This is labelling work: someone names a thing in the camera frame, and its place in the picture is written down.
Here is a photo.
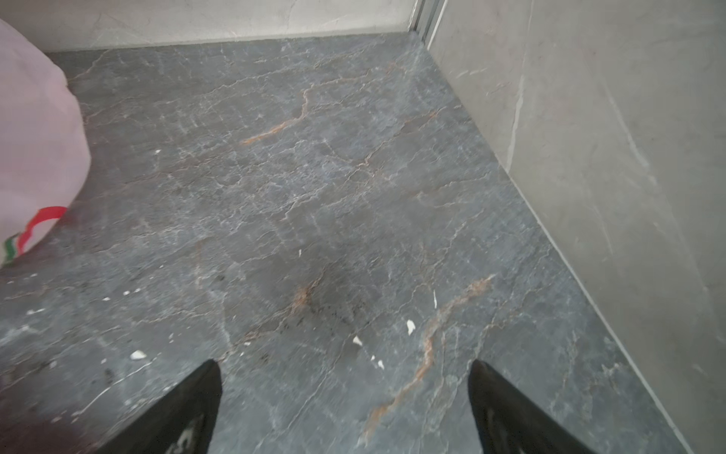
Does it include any aluminium frame rail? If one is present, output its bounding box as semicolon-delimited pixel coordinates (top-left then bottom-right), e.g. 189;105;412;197
408;0;448;49

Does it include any pink printed plastic bag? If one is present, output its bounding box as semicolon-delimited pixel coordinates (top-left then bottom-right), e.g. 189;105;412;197
1;23;91;265

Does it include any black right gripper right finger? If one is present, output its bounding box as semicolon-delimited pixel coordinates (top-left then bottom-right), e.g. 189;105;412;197
467;359;594;454

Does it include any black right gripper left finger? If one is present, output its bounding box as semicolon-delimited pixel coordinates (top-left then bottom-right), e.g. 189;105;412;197
96;359;222;454

